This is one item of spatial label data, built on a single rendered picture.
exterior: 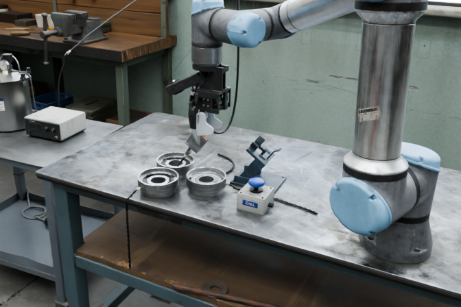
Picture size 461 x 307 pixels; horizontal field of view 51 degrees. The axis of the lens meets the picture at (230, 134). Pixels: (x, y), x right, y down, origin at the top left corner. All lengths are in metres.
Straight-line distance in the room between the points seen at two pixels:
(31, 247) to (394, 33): 1.75
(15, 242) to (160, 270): 0.98
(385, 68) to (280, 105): 2.08
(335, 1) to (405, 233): 0.49
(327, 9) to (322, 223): 0.49
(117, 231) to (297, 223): 0.65
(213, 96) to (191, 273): 0.52
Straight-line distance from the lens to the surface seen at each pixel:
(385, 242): 1.08
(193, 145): 1.27
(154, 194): 1.25
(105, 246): 1.54
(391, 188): 0.91
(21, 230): 2.34
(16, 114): 2.09
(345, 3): 1.04
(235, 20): 1.07
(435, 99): 2.71
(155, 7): 3.03
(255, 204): 1.18
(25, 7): 3.73
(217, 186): 1.24
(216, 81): 1.18
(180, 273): 1.41
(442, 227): 1.26
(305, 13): 1.10
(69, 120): 1.96
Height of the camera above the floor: 1.41
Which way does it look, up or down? 21 degrees down
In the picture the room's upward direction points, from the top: 2 degrees clockwise
